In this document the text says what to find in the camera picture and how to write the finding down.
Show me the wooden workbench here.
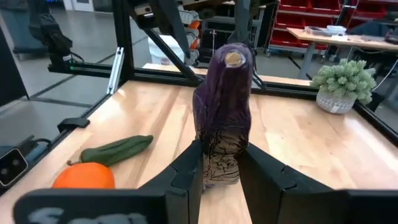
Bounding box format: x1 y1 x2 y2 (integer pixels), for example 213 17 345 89
286 26 398 80

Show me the black aluminium table frame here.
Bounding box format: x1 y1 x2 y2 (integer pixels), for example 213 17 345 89
0 0 398 197

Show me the black table edge clamp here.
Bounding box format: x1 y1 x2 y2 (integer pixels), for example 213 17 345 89
57 117 91 134

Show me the orange fruit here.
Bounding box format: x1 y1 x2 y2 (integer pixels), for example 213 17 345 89
51 162 116 190

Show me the silver frame bracket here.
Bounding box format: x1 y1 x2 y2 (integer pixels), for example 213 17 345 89
106 46 126 95

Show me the green grape bunch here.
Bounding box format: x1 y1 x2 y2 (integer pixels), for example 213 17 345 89
309 58 377 115

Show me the red bin shelf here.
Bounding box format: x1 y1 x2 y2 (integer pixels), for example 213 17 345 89
269 0 389 52

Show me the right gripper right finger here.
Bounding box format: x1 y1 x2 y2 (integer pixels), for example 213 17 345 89
239 142 398 224

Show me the black table-level camera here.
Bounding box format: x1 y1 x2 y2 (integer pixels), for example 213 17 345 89
0 147 29 187

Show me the green cucumber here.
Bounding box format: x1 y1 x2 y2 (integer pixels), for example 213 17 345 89
66 134 154 167

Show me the white bag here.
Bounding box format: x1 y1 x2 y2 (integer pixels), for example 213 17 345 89
147 34 187 66

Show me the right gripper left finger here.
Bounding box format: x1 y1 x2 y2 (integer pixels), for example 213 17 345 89
14 139 205 224

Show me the purple eggplant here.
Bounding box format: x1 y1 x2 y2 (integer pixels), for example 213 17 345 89
192 42 255 193

